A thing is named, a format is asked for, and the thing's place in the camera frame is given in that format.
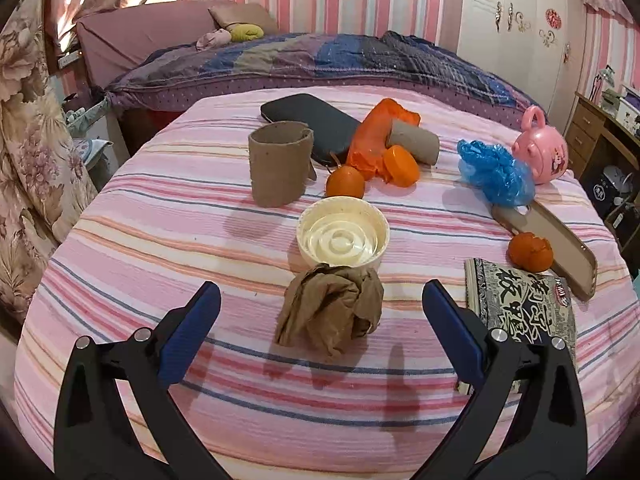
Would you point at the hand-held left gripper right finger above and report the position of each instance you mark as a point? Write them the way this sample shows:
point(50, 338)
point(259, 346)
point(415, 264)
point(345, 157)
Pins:
point(450, 330)

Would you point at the mauve sofa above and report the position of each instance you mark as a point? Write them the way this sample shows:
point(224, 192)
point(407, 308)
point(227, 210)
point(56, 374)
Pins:
point(145, 30)

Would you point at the black soft case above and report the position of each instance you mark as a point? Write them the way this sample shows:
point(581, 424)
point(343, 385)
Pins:
point(310, 120)

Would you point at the wide brown cardboard sleeve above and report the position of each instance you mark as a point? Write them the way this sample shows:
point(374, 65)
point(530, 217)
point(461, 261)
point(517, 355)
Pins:
point(277, 165)

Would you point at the cream round plastic lid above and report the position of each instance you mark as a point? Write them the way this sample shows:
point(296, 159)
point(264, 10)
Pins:
point(343, 237)

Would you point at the floral cloth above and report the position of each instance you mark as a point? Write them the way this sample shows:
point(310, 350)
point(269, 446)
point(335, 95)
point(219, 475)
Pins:
point(30, 150)

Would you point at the pink striped bedsheet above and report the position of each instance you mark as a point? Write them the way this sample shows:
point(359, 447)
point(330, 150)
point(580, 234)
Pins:
point(175, 240)

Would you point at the desk lamp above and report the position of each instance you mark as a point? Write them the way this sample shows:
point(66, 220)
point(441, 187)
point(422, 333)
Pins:
point(605, 77)

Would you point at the orange plastic cap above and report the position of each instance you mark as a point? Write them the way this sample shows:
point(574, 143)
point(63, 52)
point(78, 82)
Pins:
point(400, 165)

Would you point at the patchwork quilt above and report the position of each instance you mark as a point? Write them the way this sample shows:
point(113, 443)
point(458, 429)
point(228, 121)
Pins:
point(320, 60)

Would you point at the white wardrobe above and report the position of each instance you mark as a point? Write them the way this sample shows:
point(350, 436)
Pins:
point(520, 35)

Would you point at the brown cardboard tube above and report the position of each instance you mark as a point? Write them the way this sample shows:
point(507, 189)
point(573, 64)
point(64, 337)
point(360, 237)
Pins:
point(415, 142)

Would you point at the brown pillow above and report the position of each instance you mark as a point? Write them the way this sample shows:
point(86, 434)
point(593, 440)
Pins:
point(240, 14)

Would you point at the black and white printed packet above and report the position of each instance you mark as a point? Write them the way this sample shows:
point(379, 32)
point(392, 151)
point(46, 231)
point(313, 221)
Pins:
point(520, 320)

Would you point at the orange fruit with stem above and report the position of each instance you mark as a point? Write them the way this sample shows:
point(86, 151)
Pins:
point(345, 182)

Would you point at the blue plastic bag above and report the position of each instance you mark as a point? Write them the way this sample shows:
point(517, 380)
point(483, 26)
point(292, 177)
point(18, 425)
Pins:
point(495, 172)

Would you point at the black box under desk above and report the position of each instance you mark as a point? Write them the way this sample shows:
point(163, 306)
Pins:
point(597, 192)

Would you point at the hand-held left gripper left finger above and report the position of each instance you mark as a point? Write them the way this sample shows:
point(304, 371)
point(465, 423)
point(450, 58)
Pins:
point(192, 330)

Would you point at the white box on desk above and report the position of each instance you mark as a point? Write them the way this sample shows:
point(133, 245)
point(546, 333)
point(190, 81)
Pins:
point(631, 110)

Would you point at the wrinkled orange fruit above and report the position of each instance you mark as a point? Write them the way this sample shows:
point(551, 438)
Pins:
point(531, 252)

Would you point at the wooden desk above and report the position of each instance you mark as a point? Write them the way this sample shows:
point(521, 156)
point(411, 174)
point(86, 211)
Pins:
point(585, 127)

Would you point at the white fan under desk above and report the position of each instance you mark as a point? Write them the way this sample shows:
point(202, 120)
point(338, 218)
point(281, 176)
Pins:
point(620, 180)

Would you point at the beige phone case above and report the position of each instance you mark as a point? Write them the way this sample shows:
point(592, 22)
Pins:
point(560, 245)

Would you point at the yellow cushion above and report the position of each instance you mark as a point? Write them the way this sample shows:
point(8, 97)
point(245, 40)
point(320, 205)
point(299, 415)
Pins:
point(246, 33)

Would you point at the pink toy handbag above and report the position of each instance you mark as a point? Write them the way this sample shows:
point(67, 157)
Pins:
point(540, 152)

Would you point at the brown cloth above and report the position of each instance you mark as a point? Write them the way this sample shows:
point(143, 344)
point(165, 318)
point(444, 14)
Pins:
point(330, 310)

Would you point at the pink crumpled cloth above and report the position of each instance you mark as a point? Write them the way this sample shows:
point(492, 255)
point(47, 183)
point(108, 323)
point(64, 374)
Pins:
point(212, 40)

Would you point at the orange plastic bag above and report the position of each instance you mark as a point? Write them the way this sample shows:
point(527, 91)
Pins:
point(372, 132)

